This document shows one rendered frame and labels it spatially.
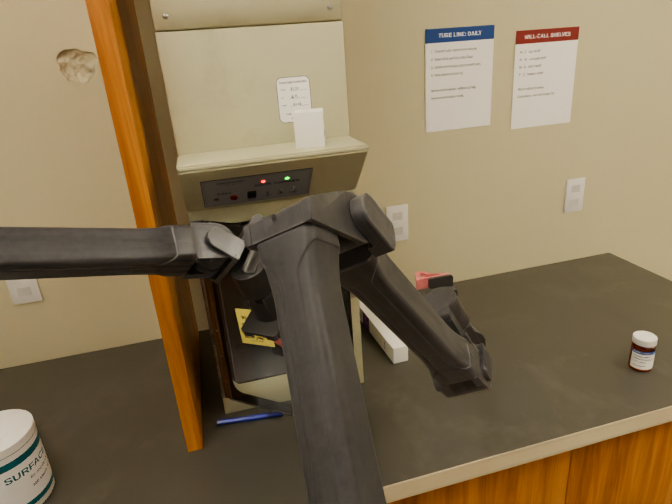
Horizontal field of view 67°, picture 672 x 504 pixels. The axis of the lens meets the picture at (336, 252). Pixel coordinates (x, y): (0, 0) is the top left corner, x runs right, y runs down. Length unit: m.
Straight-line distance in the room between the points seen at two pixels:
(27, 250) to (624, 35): 1.69
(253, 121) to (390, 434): 0.66
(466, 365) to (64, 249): 0.54
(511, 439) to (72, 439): 0.90
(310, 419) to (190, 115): 0.65
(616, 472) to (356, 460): 0.99
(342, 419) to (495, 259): 1.40
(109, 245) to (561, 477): 1.00
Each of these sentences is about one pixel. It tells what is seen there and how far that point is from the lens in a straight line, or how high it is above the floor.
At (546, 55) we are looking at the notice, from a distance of 1.71.
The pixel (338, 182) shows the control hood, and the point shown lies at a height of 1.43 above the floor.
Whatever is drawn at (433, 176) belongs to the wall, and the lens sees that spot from 1.57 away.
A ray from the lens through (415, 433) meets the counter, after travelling 1.09.
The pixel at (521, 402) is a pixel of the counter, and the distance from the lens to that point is 1.19.
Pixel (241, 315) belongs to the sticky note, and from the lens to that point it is 0.99.
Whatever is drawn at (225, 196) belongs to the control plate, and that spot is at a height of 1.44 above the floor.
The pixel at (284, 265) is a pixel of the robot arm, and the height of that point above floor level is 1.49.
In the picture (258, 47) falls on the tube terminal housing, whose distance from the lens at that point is 0.95.
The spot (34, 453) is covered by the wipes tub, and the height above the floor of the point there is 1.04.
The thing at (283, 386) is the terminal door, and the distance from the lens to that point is 1.03.
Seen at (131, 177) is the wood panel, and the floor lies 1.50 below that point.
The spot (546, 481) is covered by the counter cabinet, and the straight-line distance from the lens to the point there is 1.24.
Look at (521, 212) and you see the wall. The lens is 1.76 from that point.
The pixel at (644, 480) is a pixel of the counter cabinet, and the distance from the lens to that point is 1.44.
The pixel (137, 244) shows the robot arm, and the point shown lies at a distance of 0.70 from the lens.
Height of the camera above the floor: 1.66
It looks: 22 degrees down
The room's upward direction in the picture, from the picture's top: 4 degrees counter-clockwise
